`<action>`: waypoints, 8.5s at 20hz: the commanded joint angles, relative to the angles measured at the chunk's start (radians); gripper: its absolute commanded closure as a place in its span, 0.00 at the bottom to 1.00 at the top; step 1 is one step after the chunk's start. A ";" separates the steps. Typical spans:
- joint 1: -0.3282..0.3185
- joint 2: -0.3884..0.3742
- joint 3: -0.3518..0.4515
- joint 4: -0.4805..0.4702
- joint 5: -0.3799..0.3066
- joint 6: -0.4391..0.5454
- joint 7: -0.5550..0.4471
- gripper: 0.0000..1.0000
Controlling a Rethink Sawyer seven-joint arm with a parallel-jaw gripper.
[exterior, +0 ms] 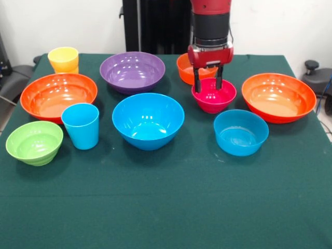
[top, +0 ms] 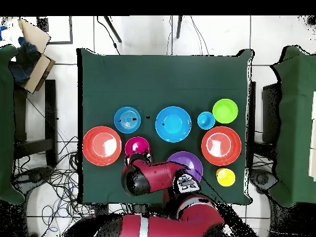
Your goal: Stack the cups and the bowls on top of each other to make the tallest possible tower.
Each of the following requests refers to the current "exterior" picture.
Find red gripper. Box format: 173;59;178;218
187;44;234;93

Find pink bowl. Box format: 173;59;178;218
191;77;237;114

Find small orange bowl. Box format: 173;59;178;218
176;53;219;86

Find small blue bowl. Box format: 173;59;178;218
213;109;270;157

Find large orange bowl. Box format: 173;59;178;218
241;73;317;124
20;73;98;125

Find large blue bowl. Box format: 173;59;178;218
112;92;185;151

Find purple bowl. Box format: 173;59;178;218
99;51;166;95

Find dark green tablecloth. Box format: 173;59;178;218
0;53;332;249

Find blue cup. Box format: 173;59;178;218
61;103;100;150

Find orange cup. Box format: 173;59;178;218
53;63;79;75

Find yellow cup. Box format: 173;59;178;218
47;46;79;70

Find green bowl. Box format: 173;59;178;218
5;120;64;167

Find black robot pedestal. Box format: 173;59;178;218
119;0;210;55

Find grey pedestal foot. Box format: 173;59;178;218
300;60;332;84
0;56;42;104

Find blue cable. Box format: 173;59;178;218
315;75;332;116

